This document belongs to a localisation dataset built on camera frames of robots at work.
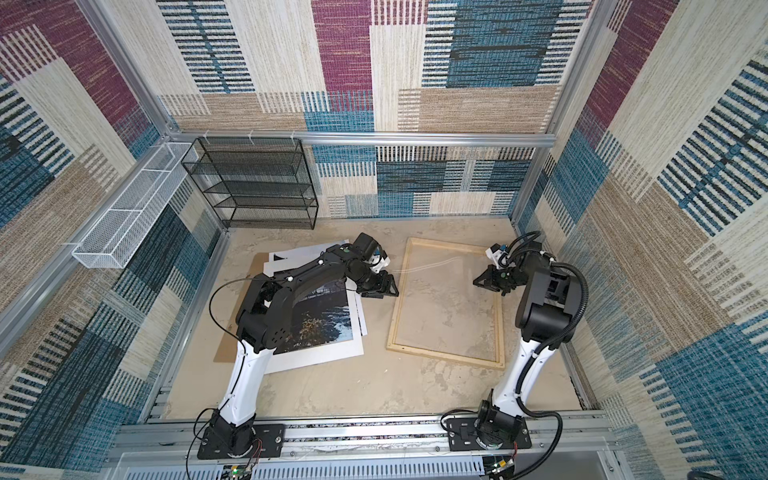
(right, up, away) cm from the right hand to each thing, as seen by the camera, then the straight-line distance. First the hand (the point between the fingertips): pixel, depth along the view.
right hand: (478, 283), depth 97 cm
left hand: (-27, -2, -3) cm, 27 cm away
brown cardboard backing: (-78, +5, +10) cm, 79 cm away
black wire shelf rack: (-76, +35, +14) cm, 85 cm away
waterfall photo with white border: (-48, -13, -5) cm, 50 cm away
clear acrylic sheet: (-13, -8, 0) cm, 15 cm away
